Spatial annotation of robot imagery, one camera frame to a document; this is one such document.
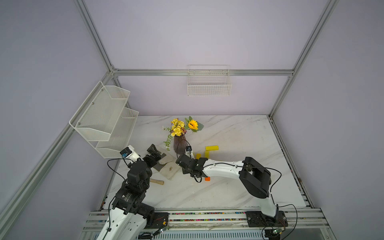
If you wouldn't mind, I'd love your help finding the white grey work glove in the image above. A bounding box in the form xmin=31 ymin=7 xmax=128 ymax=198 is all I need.
xmin=153 ymin=153 xmax=182 ymax=180

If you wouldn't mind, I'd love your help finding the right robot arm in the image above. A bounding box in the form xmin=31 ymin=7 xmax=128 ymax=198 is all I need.
xmin=176 ymin=154 xmax=279 ymax=218

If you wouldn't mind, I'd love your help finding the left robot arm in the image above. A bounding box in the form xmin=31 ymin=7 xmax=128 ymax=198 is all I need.
xmin=98 ymin=144 xmax=165 ymax=240

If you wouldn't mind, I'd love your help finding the purple ribbed glass vase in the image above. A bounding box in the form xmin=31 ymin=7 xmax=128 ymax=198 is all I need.
xmin=174 ymin=135 xmax=188 ymax=156

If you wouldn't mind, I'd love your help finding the yellow artificial flower bouquet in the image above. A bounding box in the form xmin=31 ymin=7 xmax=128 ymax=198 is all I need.
xmin=163 ymin=116 xmax=204 ymax=151

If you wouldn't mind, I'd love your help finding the white two-tier mesh shelf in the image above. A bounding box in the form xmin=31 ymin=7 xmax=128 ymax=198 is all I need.
xmin=69 ymin=82 xmax=139 ymax=159

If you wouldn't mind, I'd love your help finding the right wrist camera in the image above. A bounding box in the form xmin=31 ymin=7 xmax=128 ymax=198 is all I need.
xmin=186 ymin=146 xmax=193 ymax=158

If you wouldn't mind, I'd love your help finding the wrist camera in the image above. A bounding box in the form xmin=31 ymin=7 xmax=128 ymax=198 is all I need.
xmin=186 ymin=146 xmax=193 ymax=158
xmin=120 ymin=145 xmax=141 ymax=163

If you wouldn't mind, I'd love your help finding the blue trowel wooden handle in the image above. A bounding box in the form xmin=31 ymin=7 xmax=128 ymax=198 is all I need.
xmin=150 ymin=179 xmax=165 ymax=185

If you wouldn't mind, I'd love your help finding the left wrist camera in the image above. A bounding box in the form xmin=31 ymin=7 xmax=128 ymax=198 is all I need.
xmin=120 ymin=145 xmax=141 ymax=163

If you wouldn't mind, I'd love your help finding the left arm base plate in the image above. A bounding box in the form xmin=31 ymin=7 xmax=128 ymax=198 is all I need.
xmin=145 ymin=212 xmax=169 ymax=229

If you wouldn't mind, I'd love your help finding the aluminium mounting rail base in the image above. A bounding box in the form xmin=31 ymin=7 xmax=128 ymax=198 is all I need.
xmin=80 ymin=206 xmax=336 ymax=240

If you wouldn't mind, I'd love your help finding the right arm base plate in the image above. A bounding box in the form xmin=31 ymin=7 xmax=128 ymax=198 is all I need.
xmin=246 ymin=211 xmax=288 ymax=228

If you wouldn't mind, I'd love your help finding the white wire wall basket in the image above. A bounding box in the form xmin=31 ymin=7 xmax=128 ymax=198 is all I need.
xmin=187 ymin=65 xmax=232 ymax=97

